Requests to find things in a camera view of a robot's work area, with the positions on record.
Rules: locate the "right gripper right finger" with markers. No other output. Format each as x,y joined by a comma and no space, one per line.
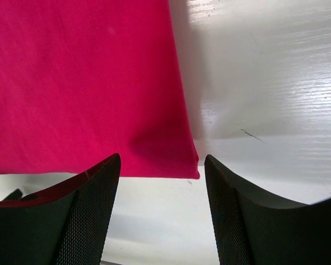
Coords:
254,226

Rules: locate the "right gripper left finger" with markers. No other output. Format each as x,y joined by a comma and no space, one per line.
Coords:
66,223

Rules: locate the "pink t shirt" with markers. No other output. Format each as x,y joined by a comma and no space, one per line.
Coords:
81,80

